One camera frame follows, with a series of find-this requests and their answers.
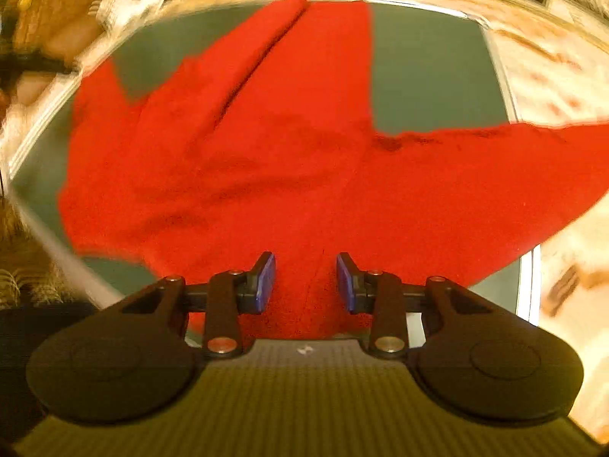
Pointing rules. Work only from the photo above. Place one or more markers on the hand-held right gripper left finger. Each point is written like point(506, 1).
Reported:
point(266, 282)

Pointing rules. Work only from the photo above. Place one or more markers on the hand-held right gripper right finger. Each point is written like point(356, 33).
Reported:
point(346, 283)

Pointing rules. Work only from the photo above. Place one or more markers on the red fleece garment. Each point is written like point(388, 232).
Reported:
point(285, 176)

